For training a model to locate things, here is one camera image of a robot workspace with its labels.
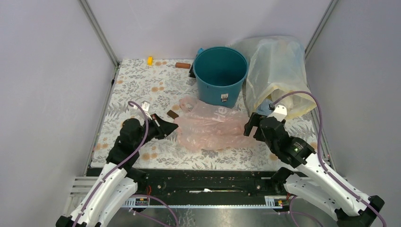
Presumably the large translucent bag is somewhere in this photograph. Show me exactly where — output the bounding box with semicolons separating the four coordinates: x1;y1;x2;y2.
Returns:
230;35;317;119

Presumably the blue plastic trash bag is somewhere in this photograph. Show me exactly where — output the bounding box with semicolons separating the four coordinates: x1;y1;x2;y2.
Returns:
256;98;275;116

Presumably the dark brown wooden block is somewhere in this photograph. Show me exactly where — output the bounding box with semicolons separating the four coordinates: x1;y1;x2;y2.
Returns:
167;110;179;120

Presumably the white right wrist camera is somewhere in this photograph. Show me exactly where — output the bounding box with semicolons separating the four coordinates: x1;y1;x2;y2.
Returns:
268;105;288;122

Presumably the yellow toy block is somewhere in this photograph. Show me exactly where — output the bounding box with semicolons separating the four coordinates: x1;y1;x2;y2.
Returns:
147;56;153;66

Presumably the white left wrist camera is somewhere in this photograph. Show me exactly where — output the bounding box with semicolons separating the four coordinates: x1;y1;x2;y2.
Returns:
139;101;151;114

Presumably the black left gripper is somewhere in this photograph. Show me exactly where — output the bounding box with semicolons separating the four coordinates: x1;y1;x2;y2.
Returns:
134;113;179;148

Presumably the pink plastic trash bag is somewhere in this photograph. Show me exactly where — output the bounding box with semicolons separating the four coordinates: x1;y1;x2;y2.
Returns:
174;96;257;151

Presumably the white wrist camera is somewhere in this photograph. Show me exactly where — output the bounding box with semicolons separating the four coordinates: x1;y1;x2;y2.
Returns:
268;105;288;122
139;101;151;114

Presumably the teal plastic trash bin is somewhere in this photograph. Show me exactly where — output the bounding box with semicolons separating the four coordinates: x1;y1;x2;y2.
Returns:
192;46;249;108

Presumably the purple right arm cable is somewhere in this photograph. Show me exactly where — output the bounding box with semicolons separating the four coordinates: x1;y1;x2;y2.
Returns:
269;91;387;227

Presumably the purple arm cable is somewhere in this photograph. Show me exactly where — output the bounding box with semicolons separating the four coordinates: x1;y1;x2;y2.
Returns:
71;100;180;227
269;91;387;227

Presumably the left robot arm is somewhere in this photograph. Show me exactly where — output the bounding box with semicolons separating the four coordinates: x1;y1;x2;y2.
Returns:
55;114;178;227

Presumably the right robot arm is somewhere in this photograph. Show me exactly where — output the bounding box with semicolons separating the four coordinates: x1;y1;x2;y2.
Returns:
244;113;384;227

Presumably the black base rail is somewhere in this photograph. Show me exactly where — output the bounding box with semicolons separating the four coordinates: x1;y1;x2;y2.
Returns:
127;168;288;207

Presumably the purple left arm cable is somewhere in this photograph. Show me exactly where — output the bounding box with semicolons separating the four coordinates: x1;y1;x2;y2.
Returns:
71;100;180;227

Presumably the orange-brown wooden block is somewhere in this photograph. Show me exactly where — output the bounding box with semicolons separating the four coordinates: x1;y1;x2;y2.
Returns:
175;62;191;69

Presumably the black checkered tray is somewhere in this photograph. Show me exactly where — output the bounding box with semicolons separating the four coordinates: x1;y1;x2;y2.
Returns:
189;66;196;79

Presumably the floral table mat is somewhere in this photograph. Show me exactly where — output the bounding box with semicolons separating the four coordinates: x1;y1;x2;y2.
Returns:
90;58;325;172

